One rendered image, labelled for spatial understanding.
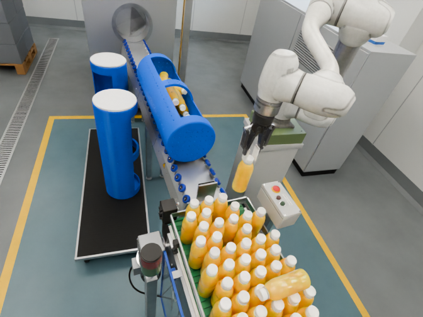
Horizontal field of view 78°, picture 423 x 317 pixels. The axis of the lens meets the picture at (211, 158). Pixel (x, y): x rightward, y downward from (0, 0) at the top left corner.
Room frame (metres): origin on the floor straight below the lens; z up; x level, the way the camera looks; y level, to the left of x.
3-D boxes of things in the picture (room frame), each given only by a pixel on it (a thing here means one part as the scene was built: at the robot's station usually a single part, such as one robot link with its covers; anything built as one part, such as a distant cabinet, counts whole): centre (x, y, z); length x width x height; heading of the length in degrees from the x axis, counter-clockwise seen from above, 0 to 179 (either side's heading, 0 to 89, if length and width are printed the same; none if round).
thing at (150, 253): (0.37, 0.11, 1.18); 0.06 x 0.06 x 0.16
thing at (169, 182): (1.80, 0.51, 0.79); 2.17 x 0.29 x 0.34; 30
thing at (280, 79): (0.82, -0.16, 1.67); 0.13 x 0.11 x 0.16; 70
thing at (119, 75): (2.02, 1.00, 0.59); 0.28 x 0.28 x 0.88
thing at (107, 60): (2.02, 1.00, 1.03); 0.28 x 0.28 x 0.01
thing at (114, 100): (1.46, 0.71, 1.03); 0.28 x 0.28 x 0.01
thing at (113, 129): (1.46, 0.71, 0.59); 0.28 x 0.28 x 0.88
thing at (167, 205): (0.75, 0.14, 0.95); 0.10 x 0.07 x 0.10; 120
